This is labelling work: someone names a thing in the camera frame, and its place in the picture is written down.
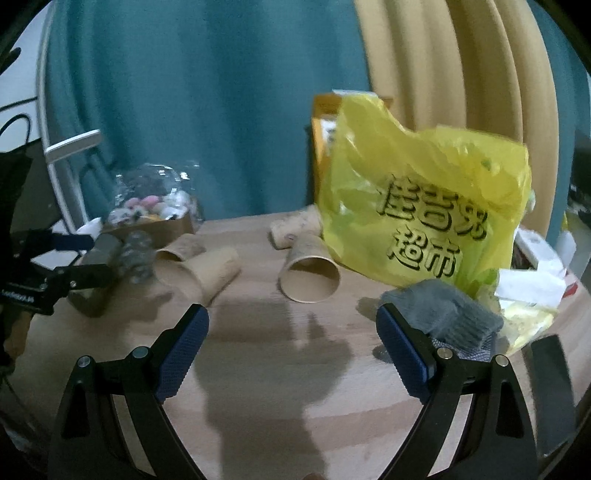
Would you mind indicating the teal curtain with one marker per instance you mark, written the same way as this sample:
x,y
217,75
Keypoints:
x,y
220,90

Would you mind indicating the patterned paper cup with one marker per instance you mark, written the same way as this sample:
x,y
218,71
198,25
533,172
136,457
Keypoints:
x,y
284,231

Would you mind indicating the plain brown paper cup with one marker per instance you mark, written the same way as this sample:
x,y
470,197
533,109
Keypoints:
x,y
309,274

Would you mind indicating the white chair frame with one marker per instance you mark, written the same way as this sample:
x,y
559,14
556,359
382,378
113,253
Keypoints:
x,y
71,205

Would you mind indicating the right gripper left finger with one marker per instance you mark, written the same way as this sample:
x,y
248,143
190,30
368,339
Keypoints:
x,y
88,441

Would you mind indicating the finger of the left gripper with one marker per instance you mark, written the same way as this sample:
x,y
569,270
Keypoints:
x,y
60,241
80,277

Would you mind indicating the yellow plastic shopping bag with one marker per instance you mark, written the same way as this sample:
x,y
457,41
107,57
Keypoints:
x,y
401,207

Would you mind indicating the beige curtain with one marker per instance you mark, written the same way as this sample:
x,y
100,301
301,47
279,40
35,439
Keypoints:
x,y
481,65

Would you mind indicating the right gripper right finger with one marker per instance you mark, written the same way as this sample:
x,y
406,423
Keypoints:
x,y
497,441

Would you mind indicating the grey knitted glove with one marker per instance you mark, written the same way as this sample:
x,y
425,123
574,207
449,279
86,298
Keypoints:
x,y
449,317

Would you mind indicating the orange cardboard box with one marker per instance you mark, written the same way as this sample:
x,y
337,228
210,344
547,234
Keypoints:
x,y
324,113

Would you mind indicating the grey cylindrical bottle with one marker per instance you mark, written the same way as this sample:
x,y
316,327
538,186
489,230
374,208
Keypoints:
x,y
109,261

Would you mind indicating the brown paper cup lying behind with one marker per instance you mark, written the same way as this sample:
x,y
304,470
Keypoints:
x,y
183,248

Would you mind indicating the black remote control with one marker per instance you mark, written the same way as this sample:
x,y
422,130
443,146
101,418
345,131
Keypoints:
x,y
552,393

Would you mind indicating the brown paper cup lying front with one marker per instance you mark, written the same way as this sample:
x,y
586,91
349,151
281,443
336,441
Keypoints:
x,y
201,277

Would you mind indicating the white papers pile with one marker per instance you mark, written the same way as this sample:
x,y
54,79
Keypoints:
x,y
543,283

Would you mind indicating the clear bag of sweets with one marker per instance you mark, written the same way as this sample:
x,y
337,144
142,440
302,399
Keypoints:
x,y
157,199

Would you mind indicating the brown paper cup lying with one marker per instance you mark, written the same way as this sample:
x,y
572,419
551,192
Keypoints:
x,y
183,248
201,277

